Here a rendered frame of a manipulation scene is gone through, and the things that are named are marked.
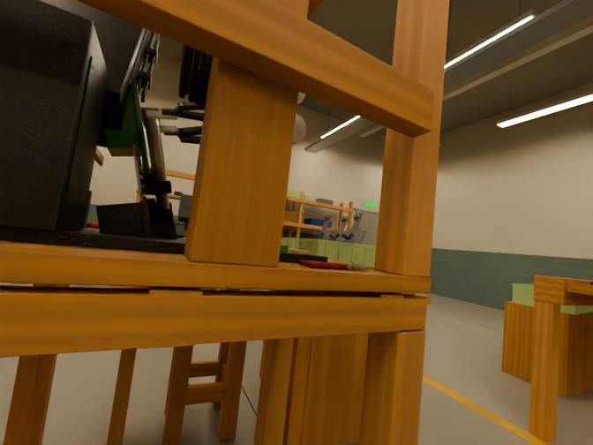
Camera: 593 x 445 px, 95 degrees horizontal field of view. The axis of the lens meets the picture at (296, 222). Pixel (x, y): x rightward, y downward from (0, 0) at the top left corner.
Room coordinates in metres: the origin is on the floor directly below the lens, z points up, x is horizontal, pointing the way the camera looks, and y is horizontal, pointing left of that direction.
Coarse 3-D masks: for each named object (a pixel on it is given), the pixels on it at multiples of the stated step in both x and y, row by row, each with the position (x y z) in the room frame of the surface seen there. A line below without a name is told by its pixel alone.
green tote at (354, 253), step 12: (288, 240) 1.75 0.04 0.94; (300, 240) 1.55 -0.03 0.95; (312, 240) 1.40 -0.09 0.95; (324, 240) 1.36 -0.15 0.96; (312, 252) 1.39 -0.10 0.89; (324, 252) 1.37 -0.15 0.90; (336, 252) 1.39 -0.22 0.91; (348, 252) 1.42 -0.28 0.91; (360, 252) 1.45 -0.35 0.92; (372, 252) 1.48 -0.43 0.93; (360, 264) 1.45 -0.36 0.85; (372, 264) 1.48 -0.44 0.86
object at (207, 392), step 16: (224, 288) 1.30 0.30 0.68; (176, 352) 1.22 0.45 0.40; (224, 352) 1.54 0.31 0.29; (240, 352) 1.32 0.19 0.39; (176, 368) 1.22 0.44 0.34; (192, 368) 1.49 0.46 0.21; (208, 368) 1.52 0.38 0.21; (224, 368) 1.48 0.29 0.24; (240, 368) 1.33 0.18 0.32; (176, 384) 1.22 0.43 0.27; (192, 384) 1.30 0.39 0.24; (208, 384) 1.31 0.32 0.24; (224, 384) 1.33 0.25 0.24; (240, 384) 1.33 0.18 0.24; (176, 400) 1.23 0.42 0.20; (192, 400) 1.27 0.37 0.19; (208, 400) 1.29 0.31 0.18; (224, 400) 1.32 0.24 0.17; (176, 416) 1.23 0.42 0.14; (224, 416) 1.31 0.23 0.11; (176, 432) 1.23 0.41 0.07; (224, 432) 1.31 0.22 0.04
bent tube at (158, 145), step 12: (144, 108) 0.65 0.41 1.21; (156, 108) 0.66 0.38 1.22; (144, 120) 0.67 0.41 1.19; (156, 120) 0.66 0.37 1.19; (156, 132) 0.62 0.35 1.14; (156, 144) 0.61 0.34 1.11; (156, 156) 0.62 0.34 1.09; (156, 168) 0.63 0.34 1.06; (156, 180) 0.65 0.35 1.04; (168, 204) 0.73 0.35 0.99
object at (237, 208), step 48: (288, 0) 0.44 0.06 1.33; (432, 0) 0.60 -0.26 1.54; (432, 48) 0.61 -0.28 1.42; (240, 96) 0.41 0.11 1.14; (288, 96) 0.44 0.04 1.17; (240, 144) 0.41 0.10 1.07; (288, 144) 0.45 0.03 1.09; (432, 144) 0.62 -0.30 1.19; (192, 192) 0.46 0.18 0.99; (240, 192) 0.42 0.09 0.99; (384, 192) 0.66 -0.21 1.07; (432, 192) 0.63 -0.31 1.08; (192, 240) 0.39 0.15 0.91; (240, 240) 0.42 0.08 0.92; (384, 240) 0.65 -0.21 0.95
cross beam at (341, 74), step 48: (96, 0) 0.31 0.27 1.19; (144, 0) 0.30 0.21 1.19; (192, 0) 0.32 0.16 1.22; (240, 0) 0.35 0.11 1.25; (240, 48) 0.36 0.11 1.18; (288, 48) 0.39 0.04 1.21; (336, 48) 0.43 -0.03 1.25; (336, 96) 0.46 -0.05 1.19; (384, 96) 0.48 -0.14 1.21; (432, 96) 0.54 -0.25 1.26
